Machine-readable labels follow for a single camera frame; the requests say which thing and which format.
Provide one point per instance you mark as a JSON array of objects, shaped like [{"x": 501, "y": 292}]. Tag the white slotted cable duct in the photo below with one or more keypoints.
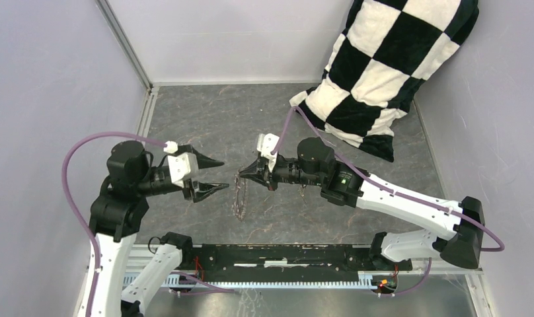
[{"x": 362, "y": 282}]

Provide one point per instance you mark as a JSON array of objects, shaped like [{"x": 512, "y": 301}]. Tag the metal disc with key rings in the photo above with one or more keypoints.
[{"x": 239, "y": 204}]

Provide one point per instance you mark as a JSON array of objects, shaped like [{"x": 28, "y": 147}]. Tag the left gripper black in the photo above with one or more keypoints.
[{"x": 201, "y": 189}]

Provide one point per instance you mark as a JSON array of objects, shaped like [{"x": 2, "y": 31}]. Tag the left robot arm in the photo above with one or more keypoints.
[{"x": 115, "y": 220}]

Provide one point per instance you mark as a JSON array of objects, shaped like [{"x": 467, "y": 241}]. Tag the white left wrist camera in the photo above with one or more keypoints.
[{"x": 182, "y": 163}]

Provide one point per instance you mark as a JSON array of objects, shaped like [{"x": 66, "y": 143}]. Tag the aluminium frame rail front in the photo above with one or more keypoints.
[{"x": 347, "y": 257}]

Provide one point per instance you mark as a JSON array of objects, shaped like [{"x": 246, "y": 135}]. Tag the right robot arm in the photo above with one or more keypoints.
[{"x": 450, "y": 230}]

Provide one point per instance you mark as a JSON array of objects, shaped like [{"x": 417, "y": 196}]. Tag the aluminium corner post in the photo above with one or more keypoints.
[{"x": 122, "y": 38}]

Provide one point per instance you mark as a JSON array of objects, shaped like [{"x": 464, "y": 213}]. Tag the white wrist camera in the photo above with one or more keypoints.
[
  {"x": 182, "y": 163},
  {"x": 266, "y": 145}
]

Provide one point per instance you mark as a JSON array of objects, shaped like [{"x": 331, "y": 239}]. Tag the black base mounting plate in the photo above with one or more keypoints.
[{"x": 285, "y": 273}]

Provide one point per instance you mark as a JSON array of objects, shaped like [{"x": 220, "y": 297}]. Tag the black and white checkered pillow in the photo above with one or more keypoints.
[{"x": 385, "y": 53}]

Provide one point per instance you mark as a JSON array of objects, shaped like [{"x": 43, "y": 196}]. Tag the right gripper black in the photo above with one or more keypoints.
[{"x": 259, "y": 172}]

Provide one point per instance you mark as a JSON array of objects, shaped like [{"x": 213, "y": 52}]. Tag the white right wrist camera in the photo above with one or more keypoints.
[{"x": 266, "y": 145}]

